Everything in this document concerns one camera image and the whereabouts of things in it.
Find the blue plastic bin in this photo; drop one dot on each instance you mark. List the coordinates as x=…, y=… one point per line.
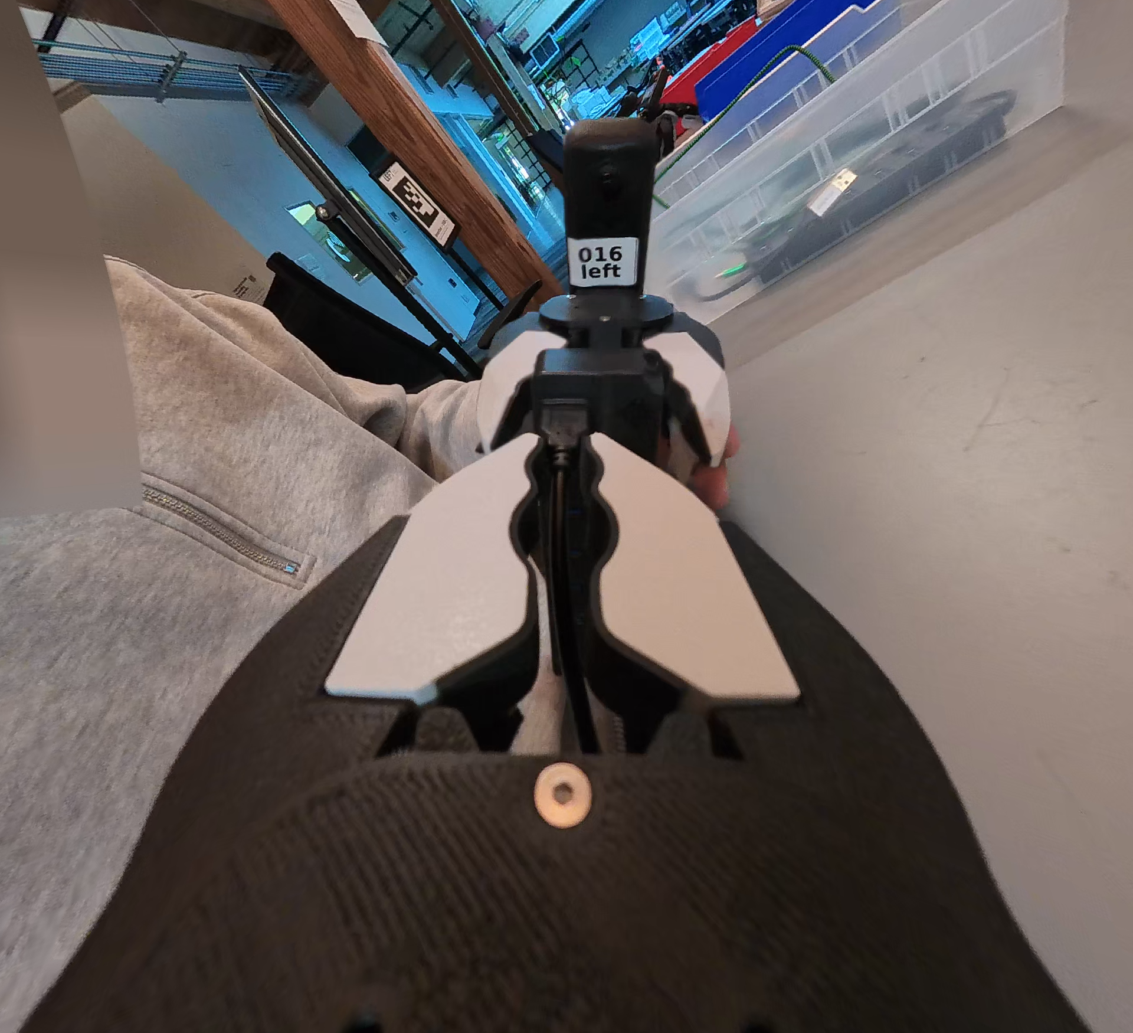
x=797, y=32

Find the long black USB hub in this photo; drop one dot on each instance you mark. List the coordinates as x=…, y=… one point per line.
x=611, y=395

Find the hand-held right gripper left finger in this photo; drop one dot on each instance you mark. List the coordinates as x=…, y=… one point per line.
x=442, y=590

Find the black office chair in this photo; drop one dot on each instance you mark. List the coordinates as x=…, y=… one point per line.
x=354, y=325

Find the black and white device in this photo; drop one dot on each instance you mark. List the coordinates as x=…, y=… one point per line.
x=659, y=99

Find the framed black white tag sign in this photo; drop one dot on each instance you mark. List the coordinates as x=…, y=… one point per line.
x=420, y=205

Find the glass door with metal bar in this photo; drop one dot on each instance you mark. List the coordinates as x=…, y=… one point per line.
x=336, y=183

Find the wooden post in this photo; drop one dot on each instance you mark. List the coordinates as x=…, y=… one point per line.
x=398, y=103

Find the white desk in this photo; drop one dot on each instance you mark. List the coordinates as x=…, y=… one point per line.
x=929, y=564

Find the person's left hand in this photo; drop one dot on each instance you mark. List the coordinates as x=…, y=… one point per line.
x=719, y=480

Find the red plastic bin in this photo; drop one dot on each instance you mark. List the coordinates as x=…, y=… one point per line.
x=708, y=72

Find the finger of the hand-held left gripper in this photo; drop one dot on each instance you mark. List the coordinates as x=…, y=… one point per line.
x=704, y=395
x=504, y=378

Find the silver USB plug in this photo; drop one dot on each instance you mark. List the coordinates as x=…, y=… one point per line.
x=832, y=192

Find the grey sweatshirt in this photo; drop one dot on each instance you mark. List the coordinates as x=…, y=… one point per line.
x=177, y=608

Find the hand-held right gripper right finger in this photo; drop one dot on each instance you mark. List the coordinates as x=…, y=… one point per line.
x=681, y=590

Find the clear plastic bin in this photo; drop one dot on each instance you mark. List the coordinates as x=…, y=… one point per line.
x=974, y=59

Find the person's left forearm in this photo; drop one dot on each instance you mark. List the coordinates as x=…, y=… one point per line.
x=442, y=431

